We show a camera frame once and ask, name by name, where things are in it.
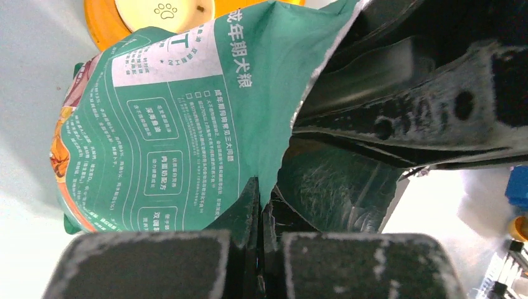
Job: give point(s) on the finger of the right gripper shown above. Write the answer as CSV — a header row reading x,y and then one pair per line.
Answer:
x,y
426,83

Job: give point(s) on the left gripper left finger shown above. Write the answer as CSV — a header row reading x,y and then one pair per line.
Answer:
x,y
217,262

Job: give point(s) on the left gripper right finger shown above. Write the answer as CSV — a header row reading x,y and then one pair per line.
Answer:
x,y
300,262

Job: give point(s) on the green pet food bag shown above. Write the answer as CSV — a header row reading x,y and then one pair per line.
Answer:
x,y
162,131

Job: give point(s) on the cream ceramic bowl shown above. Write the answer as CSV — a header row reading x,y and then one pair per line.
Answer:
x,y
171,15

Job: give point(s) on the yellow double bowl stand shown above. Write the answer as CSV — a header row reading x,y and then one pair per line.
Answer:
x,y
107,28

